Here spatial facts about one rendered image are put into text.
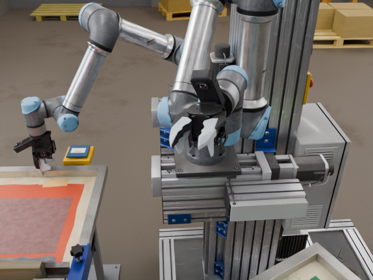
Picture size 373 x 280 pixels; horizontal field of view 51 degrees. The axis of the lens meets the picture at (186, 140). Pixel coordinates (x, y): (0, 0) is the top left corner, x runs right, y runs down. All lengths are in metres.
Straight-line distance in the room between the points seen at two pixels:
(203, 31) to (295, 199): 0.66
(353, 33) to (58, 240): 5.76
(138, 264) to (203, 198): 1.31
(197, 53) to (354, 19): 5.64
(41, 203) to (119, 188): 1.60
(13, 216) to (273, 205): 1.01
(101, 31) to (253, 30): 0.62
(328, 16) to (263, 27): 5.81
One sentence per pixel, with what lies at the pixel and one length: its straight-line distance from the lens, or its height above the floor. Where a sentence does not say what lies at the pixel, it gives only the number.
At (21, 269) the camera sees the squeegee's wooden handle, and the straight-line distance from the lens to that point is 1.39.
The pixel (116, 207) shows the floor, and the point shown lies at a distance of 3.12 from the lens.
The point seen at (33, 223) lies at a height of 0.96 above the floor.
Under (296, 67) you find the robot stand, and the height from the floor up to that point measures 1.53.
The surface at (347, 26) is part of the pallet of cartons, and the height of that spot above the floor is 0.33.
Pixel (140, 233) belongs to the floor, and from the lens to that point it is 2.90.
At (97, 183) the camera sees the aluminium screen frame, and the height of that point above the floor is 1.00.
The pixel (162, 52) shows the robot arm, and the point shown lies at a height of 1.44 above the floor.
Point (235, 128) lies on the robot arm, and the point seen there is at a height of 1.56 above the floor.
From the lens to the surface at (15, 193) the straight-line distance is 1.85.
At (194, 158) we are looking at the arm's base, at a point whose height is 1.28.
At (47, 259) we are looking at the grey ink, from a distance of 1.52.
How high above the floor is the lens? 2.06
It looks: 32 degrees down
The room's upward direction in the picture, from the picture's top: straight up
